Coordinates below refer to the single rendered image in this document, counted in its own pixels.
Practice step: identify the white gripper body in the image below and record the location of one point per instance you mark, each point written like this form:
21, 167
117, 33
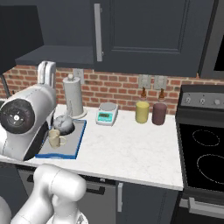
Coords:
46, 73

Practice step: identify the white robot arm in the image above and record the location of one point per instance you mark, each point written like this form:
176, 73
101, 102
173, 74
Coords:
32, 116

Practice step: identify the dark open cabinet door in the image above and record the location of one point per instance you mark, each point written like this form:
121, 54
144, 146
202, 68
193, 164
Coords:
19, 35

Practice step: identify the grey metal kettle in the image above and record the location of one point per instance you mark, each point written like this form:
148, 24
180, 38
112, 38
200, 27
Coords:
62, 124

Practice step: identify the beige mug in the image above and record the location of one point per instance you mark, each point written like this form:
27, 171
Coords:
54, 140

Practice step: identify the blue-rimmed grey tray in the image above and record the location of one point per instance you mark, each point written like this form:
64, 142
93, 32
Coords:
74, 140

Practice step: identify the dark closed cabinet door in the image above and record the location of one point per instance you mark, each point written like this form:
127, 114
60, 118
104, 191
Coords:
151, 32

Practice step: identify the dark base cabinet door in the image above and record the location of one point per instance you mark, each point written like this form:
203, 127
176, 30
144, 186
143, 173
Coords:
148, 205

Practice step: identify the white paper towel roll holder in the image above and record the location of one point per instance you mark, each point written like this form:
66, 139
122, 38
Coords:
73, 96

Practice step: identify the white kitchen scale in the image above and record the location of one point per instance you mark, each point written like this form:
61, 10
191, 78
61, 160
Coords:
106, 115

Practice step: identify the brown bottle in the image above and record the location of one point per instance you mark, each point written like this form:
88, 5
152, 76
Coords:
162, 94
143, 94

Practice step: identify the yellow canister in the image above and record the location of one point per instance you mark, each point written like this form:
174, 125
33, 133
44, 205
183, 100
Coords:
142, 112

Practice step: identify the maroon canister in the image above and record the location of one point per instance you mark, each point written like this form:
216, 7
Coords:
159, 114

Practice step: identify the grey dishwasher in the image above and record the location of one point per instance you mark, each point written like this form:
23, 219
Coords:
99, 204

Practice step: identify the grey stove knob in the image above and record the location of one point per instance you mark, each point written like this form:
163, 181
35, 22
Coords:
202, 101
216, 102
188, 100

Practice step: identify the black stove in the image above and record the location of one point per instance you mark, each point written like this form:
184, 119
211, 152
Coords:
201, 151

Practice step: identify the dark wall cabinet body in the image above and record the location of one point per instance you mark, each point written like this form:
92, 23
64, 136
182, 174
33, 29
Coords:
58, 54

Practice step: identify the grey wall outlet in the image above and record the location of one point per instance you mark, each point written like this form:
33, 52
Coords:
144, 81
78, 75
160, 82

